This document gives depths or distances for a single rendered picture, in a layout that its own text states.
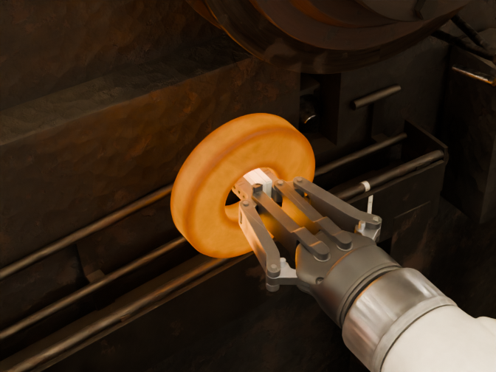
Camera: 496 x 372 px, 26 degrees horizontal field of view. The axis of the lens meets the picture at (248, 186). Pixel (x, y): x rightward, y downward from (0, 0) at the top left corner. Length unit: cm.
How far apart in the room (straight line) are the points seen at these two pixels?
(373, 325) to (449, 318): 6
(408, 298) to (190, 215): 24
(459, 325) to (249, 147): 27
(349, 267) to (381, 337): 7
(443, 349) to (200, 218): 29
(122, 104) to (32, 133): 10
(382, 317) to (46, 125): 40
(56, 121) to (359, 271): 36
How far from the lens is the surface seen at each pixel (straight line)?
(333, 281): 92
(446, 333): 86
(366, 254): 92
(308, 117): 130
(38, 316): 117
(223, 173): 100
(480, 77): 116
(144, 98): 112
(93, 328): 113
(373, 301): 89
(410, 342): 86
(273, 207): 100
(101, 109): 110
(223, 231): 105
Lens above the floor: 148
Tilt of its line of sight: 38 degrees down
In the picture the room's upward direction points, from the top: straight up
